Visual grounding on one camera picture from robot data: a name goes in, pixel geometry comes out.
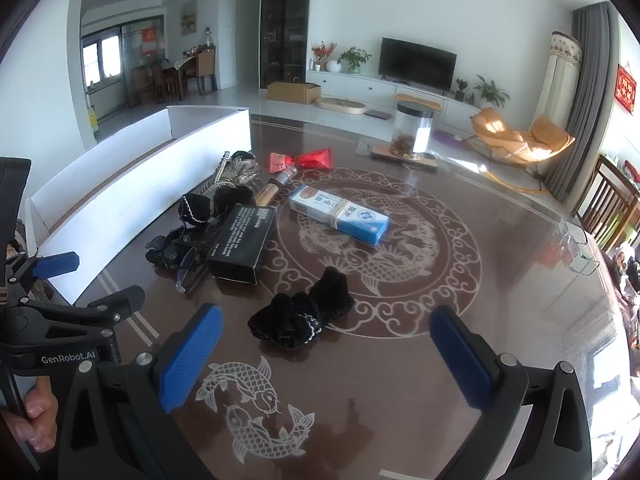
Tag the dark red snack packet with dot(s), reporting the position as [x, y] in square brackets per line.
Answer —
[316, 159]

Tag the wooden board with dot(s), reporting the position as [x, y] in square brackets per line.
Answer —
[387, 152]

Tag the brown cardboard box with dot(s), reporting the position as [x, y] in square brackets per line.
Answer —
[292, 92]

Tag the red wall hanging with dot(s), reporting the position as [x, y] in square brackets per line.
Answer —
[626, 85]

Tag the silver rhinestone hair clip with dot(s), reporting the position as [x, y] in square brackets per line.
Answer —
[222, 167]

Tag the wooden slatted chair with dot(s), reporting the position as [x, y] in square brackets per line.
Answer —
[605, 200]

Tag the light red snack packet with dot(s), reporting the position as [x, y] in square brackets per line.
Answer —
[280, 161]

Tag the framed wall painting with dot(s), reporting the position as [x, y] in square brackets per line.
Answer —
[188, 17]

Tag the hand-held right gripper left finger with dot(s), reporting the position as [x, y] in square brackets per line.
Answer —
[192, 360]

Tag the wooden dining table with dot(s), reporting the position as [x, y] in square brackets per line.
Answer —
[182, 67]

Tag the small potted plant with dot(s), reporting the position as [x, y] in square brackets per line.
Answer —
[461, 87]

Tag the long white cardboard box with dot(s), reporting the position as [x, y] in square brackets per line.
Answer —
[100, 230]

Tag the tan-backed dining chair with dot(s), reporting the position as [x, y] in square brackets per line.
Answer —
[206, 67]

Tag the clear plastic wrapper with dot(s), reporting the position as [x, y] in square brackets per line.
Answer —
[364, 148]

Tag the black flat television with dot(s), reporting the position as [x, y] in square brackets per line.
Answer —
[417, 62]

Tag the red window poster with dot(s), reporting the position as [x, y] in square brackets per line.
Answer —
[149, 40]

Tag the gold tube with silver cap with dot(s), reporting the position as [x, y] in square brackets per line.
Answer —
[267, 192]

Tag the black printed box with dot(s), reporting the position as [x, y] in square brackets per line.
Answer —
[240, 245]

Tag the green potted plant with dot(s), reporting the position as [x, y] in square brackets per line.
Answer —
[354, 59]

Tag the dark glass display cabinet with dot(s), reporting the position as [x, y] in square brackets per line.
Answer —
[285, 20]

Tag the blue and white cream box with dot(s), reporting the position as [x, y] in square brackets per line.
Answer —
[345, 217]

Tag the covered standing air conditioner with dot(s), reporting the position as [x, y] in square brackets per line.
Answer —
[557, 80]

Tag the white round vase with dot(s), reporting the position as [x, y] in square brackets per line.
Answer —
[334, 66]

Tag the oval beige floor bed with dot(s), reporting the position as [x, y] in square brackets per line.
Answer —
[340, 105]

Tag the black velvet scrunchie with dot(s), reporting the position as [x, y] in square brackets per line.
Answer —
[232, 205]
[300, 315]

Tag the dark flat floor scale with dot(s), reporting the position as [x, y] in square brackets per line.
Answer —
[377, 115]

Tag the brown patterned desktop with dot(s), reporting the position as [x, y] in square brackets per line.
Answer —
[400, 285]

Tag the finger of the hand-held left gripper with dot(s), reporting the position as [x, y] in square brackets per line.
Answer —
[57, 264]
[120, 300]

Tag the wooden bench with metal legs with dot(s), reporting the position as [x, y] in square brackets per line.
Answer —
[417, 96]

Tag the black angular object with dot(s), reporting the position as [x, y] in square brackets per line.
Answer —
[12, 185]

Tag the orange rocking chair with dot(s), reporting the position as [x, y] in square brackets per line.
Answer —
[520, 140]

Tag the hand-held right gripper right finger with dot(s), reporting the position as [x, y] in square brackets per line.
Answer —
[460, 355]

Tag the clear plastic container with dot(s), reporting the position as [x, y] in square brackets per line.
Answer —
[580, 250]

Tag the person's left hand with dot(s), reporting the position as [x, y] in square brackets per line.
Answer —
[42, 410]

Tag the silver metal claw clip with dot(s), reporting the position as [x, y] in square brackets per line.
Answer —
[246, 172]

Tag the red flower arrangement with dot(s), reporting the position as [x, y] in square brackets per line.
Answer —
[322, 51]

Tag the white television cabinet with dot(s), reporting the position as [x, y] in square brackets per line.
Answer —
[345, 85]

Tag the leafy potted plant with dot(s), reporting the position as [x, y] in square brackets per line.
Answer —
[490, 91]

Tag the dark eyeglasses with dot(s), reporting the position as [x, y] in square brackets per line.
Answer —
[190, 277]

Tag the clear jar with black lid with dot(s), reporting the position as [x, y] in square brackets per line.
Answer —
[412, 130]

